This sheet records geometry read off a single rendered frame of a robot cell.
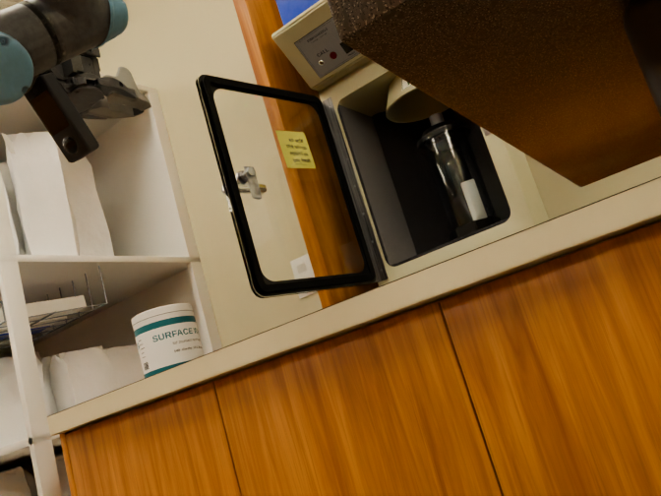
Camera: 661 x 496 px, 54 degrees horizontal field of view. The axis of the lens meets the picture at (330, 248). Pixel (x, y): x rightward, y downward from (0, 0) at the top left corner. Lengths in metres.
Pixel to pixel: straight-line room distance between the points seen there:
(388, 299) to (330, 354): 0.15
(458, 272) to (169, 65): 1.69
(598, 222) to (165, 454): 0.85
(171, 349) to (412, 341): 0.61
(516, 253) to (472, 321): 0.12
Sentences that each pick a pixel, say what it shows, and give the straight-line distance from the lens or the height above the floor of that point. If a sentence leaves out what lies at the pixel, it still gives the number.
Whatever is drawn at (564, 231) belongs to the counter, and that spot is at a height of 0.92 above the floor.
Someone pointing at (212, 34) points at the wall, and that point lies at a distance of 2.25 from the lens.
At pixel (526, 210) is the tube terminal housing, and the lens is 1.15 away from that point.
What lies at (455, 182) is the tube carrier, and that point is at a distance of 1.26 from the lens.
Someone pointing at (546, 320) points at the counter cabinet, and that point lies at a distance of 0.86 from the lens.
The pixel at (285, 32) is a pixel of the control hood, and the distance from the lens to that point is 1.32.
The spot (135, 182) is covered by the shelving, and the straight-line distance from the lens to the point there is 2.41.
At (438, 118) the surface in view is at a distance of 1.34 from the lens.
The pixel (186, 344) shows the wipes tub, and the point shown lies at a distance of 1.39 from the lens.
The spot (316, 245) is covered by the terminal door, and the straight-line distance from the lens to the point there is 1.15.
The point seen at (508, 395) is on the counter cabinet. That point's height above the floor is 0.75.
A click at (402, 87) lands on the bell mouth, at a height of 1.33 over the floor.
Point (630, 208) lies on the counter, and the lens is 0.81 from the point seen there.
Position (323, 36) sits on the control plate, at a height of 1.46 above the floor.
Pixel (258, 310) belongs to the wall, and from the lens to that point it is 2.00.
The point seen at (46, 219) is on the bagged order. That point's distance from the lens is 2.03.
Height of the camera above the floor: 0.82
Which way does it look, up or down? 12 degrees up
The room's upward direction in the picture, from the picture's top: 17 degrees counter-clockwise
